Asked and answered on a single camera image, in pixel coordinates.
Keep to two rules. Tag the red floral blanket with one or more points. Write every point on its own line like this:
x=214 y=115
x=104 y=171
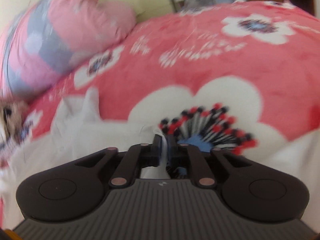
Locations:
x=200 y=67

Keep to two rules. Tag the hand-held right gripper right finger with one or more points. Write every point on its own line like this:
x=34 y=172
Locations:
x=172 y=142

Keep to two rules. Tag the white shirt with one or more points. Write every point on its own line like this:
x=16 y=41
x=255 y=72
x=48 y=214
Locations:
x=75 y=135

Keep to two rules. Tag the checked cloth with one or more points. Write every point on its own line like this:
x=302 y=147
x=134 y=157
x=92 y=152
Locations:
x=13 y=115

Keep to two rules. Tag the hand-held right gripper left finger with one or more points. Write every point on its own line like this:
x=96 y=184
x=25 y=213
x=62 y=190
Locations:
x=158 y=145

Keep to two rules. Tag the pink and blue pillow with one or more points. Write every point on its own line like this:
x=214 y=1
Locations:
x=62 y=30

